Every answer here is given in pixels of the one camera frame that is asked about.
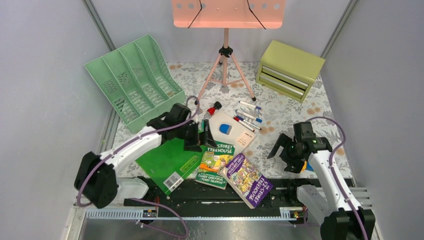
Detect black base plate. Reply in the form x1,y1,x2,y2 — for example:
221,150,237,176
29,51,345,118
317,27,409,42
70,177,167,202
141,177,321,216

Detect floral table mat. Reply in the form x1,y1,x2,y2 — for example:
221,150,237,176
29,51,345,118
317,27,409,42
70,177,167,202
112,61,354,180

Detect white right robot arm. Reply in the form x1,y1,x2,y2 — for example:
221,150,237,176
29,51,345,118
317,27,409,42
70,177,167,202
268,121,376,240

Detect green plastic folder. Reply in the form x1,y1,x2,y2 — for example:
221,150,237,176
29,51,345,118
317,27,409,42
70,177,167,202
135,138,207,196

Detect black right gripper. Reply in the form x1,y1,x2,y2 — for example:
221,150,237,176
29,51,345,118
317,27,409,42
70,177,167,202
266,133,305,174

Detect blue stamp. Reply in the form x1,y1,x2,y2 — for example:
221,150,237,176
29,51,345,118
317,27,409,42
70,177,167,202
218,123,232,135

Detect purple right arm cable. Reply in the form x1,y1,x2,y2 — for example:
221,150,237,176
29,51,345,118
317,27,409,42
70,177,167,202
303,116,370,240

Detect red whiteboard marker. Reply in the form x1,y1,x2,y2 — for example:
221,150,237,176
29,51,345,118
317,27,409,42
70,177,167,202
233,116,255,132

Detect yellow-green drawer cabinet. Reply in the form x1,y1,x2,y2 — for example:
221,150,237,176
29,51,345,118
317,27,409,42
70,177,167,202
256,40,325,103

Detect blue cap whiteboard marker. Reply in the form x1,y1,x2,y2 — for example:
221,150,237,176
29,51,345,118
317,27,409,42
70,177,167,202
238,101,262,110

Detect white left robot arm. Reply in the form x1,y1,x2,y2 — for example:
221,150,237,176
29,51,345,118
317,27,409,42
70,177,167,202
74,103,217,209

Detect purple 52-storey treehouse book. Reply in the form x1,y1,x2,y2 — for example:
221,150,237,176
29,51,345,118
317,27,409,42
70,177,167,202
218,152,274,209

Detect red and black stamp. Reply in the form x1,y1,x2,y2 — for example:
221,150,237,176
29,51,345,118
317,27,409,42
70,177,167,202
207,101,222,116

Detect white sketch pad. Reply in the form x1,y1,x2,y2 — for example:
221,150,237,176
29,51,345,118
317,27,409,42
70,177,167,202
209,111,257,156

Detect grey cable duct rail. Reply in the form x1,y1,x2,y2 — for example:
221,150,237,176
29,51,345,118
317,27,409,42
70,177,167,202
85,207,302,221

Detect dark blue whiteboard marker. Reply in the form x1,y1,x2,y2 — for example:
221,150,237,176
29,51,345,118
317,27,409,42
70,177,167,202
235,115,262,130

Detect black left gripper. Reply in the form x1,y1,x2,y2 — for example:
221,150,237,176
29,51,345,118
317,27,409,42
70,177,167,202
176,119,217,153

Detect green plastic file organizer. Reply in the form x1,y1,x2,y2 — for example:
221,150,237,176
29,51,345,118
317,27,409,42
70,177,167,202
85,34,186,134

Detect yellow blue green toy block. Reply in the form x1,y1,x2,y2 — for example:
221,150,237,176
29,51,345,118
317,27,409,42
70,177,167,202
301,161,314,172

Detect teal stamp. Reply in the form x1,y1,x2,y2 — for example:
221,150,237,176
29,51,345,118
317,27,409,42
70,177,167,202
201,119,206,132

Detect pink music stand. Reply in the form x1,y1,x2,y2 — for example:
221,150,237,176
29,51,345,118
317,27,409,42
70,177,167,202
171,0,286,101

